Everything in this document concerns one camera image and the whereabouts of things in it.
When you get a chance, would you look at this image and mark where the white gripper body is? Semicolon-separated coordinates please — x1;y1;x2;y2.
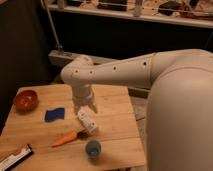
72;85;94;108

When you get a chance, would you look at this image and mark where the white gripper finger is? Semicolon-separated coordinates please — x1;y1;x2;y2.
89;102;98;114
73;105;81;115

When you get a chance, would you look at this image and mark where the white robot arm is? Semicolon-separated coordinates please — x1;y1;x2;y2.
61;49;213;171

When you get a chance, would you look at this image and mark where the blue cloth piece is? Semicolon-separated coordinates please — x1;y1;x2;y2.
44;108;65;122

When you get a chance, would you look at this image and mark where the orange toy carrot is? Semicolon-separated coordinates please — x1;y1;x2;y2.
51;129;89;148

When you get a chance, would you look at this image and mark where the blue ball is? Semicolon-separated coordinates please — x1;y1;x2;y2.
85;140;101;158

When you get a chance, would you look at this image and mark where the orange bowl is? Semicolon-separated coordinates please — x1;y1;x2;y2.
13;90;39;112

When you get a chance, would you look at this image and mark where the black snack packet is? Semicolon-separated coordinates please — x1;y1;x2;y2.
0;144;33;171

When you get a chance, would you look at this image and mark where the metal support pole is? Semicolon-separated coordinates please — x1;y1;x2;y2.
42;0;63;52

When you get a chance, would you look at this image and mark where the metal shelf rail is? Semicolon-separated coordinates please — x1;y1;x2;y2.
46;0;213;29

